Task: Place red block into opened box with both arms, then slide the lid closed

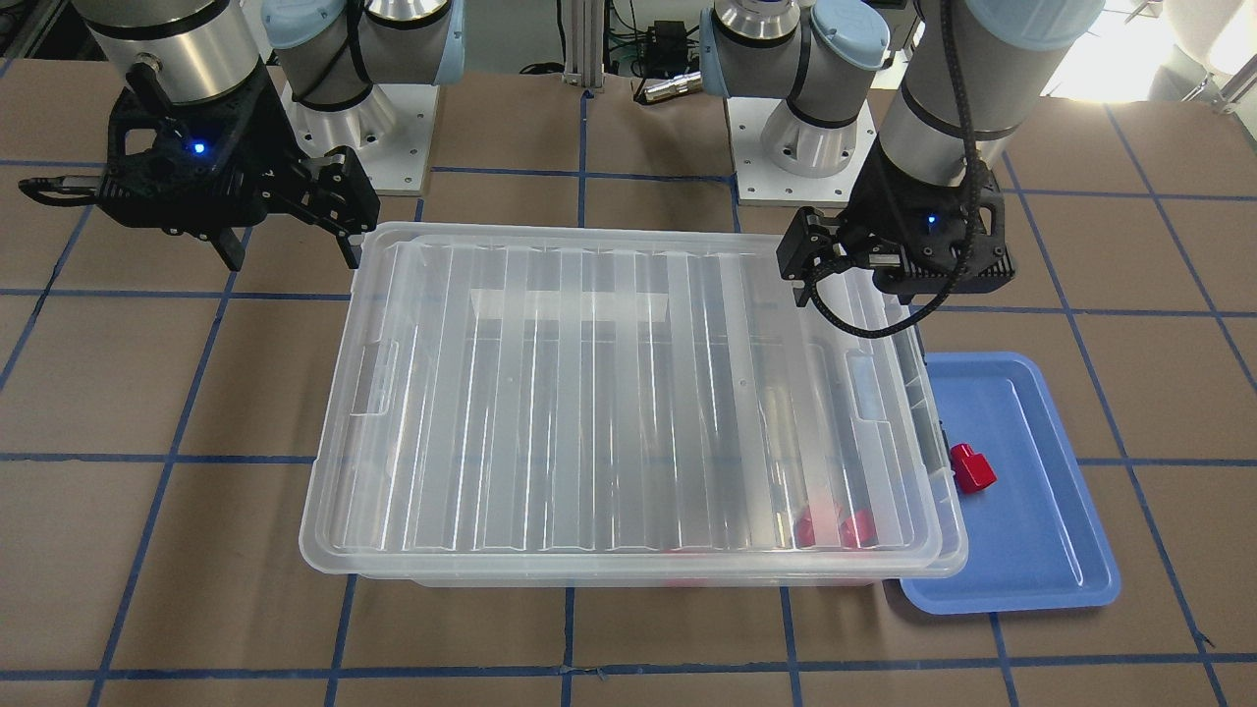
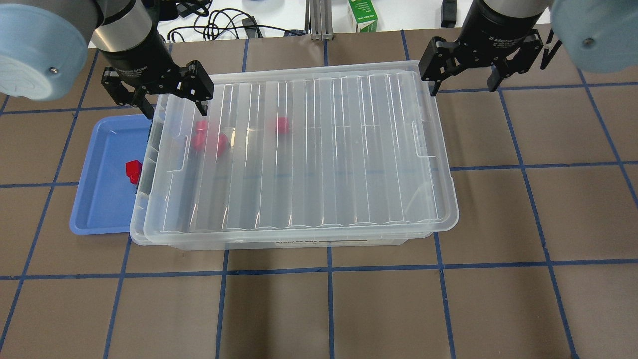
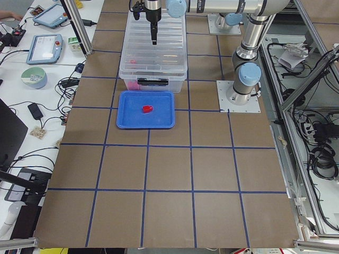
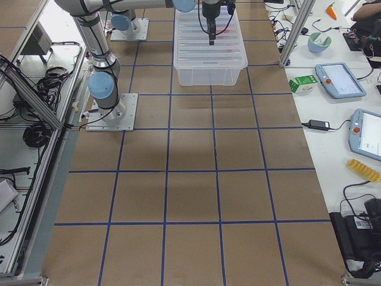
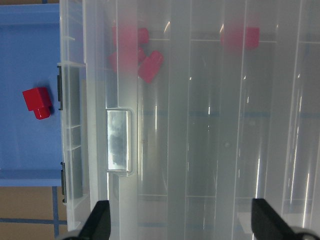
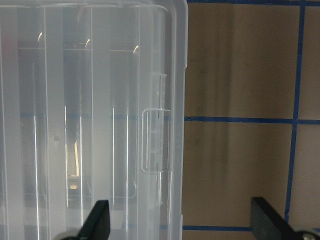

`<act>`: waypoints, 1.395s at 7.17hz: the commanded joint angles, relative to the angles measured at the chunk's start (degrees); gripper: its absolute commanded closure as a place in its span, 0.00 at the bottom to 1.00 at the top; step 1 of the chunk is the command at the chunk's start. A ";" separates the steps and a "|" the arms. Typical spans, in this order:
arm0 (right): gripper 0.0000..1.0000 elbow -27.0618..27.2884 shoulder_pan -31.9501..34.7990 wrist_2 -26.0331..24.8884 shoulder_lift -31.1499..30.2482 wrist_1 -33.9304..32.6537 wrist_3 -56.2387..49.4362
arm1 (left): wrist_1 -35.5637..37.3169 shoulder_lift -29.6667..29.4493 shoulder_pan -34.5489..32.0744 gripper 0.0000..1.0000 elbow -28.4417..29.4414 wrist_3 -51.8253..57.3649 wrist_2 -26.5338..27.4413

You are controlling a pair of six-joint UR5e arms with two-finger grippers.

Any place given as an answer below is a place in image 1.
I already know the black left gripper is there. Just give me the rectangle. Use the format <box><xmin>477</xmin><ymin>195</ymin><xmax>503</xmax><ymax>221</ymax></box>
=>
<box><xmin>776</xmin><ymin>147</ymin><xmax>1017</xmax><ymax>308</ymax></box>

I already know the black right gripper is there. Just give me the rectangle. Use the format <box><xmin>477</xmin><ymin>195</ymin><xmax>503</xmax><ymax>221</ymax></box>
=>
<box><xmin>18</xmin><ymin>69</ymin><xmax>381</xmax><ymax>273</ymax></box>

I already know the red block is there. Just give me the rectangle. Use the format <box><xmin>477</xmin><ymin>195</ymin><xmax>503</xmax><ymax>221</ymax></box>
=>
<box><xmin>838</xmin><ymin>509</ymin><xmax>877</xmax><ymax>550</ymax></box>
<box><xmin>949</xmin><ymin>443</ymin><xmax>998</xmax><ymax>494</ymax></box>
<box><xmin>791</xmin><ymin>503</ymin><xmax>843</xmax><ymax>548</ymax></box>

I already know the clear plastic box lid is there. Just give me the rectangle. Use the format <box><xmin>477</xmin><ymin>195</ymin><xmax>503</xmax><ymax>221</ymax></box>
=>
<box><xmin>299</xmin><ymin>221</ymin><xmax>950</xmax><ymax>577</ymax></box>

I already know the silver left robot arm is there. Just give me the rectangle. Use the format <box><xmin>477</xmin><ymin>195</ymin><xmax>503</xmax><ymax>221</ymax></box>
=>
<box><xmin>696</xmin><ymin>1</ymin><xmax>1102</xmax><ymax>304</ymax></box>

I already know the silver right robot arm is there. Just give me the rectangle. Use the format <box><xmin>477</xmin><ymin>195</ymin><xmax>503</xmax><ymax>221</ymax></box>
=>
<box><xmin>19</xmin><ymin>1</ymin><xmax>465</xmax><ymax>272</ymax></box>

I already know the clear plastic storage box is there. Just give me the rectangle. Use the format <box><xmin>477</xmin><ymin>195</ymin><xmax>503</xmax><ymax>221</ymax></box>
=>
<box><xmin>354</xmin><ymin>228</ymin><xmax>969</xmax><ymax>590</ymax></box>

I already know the silver metal cylinder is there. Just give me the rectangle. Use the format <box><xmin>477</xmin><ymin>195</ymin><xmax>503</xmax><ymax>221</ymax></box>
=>
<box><xmin>636</xmin><ymin>72</ymin><xmax>703</xmax><ymax>106</ymax></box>

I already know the black power adapter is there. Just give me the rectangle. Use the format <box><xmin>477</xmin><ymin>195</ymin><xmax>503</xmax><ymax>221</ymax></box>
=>
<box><xmin>644</xmin><ymin>20</ymin><xmax>690</xmax><ymax>70</ymax></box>

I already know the blue plastic tray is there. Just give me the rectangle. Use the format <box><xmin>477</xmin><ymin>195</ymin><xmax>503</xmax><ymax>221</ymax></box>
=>
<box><xmin>903</xmin><ymin>351</ymin><xmax>1121</xmax><ymax>615</ymax></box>

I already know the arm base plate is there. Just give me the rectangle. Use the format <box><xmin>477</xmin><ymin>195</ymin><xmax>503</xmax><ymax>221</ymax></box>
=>
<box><xmin>727</xmin><ymin>97</ymin><xmax>876</xmax><ymax>208</ymax></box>
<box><xmin>280</xmin><ymin>84</ymin><xmax>440</xmax><ymax>196</ymax></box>

